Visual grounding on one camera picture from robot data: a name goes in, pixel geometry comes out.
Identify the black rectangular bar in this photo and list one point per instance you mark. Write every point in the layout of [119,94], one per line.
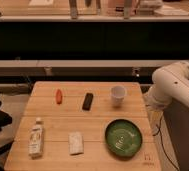
[87,101]

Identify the green plate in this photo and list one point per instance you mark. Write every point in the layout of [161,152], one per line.
[123,138]

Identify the white cup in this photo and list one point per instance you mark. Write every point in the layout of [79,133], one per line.
[118,94]

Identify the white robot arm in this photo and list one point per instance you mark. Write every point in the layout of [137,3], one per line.
[170,88]

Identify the white plastic bottle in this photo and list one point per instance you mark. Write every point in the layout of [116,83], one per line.
[36,139]

